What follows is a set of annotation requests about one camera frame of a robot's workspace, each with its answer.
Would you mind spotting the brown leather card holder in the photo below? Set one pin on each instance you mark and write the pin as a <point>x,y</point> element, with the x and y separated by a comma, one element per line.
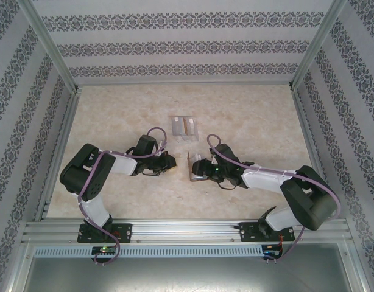
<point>189,167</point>

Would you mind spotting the clear plastic card box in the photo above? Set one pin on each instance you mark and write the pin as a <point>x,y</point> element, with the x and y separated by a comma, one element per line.
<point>178,129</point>

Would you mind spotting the orange credit card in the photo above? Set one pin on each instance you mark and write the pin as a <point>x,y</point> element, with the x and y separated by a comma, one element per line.
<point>185,129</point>

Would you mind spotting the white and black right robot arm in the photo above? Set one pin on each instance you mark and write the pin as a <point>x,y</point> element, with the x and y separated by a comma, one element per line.
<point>309,210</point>

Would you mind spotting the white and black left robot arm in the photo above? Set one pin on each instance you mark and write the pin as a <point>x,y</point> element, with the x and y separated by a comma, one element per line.
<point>83,170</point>

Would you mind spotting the small circuit board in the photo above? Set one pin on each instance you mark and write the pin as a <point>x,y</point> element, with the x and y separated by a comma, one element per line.
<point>104,250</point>
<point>273,249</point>

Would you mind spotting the grey sheet metal panel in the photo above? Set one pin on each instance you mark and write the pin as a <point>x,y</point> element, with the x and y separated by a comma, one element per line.
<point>187,273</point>

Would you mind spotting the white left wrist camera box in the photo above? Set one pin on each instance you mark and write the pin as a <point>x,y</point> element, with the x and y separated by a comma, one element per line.
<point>161,145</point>

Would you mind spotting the aluminium mounting rail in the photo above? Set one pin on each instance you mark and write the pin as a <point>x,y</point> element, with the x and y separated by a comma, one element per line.
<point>187,231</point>

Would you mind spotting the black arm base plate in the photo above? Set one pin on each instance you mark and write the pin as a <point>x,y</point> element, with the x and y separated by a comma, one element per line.
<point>126,231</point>
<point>248,232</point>

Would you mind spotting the aluminium table end rail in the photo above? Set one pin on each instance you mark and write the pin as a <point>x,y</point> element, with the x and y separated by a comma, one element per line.
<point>187,83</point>

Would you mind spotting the aluminium table side rail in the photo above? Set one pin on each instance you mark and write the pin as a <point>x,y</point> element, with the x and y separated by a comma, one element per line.
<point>309,137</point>
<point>61,146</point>

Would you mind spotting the aluminium frame post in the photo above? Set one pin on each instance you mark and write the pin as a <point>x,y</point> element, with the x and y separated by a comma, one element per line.
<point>50,45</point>
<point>318,45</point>

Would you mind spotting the aluminium frame beam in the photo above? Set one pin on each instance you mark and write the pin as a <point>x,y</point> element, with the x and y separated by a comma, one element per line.
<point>19,273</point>
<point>362,283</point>

